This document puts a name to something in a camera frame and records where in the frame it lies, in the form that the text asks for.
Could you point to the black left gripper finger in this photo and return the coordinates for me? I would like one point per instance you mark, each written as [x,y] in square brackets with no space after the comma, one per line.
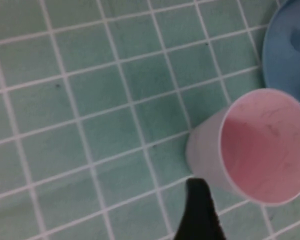
[200,215]

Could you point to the pink plastic cup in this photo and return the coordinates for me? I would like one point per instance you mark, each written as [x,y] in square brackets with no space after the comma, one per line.
[260,150]

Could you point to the blue cup stand with pegs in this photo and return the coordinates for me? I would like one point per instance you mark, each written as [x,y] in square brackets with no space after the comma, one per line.
[277,62]

